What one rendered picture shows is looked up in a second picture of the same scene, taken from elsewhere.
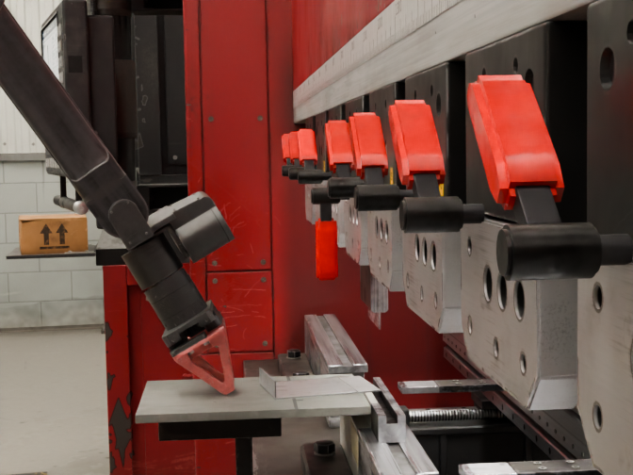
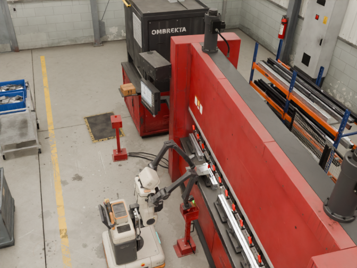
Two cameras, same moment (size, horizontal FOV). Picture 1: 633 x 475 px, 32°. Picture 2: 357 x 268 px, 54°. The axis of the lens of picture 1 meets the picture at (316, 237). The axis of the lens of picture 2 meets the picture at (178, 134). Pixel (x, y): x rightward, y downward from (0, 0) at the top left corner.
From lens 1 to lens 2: 3.39 m
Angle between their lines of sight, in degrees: 33
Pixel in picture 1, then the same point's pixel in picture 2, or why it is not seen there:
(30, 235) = (126, 92)
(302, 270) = (188, 126)
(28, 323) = (72, 43)
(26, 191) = (68, 8)
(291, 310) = (186, 131)
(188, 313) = (192, 165)
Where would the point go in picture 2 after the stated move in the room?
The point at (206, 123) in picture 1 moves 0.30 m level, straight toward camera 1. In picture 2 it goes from (176, 110) to (182, 123)
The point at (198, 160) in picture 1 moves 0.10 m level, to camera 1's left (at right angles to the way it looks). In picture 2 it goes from (175, 115) to (168, 116)
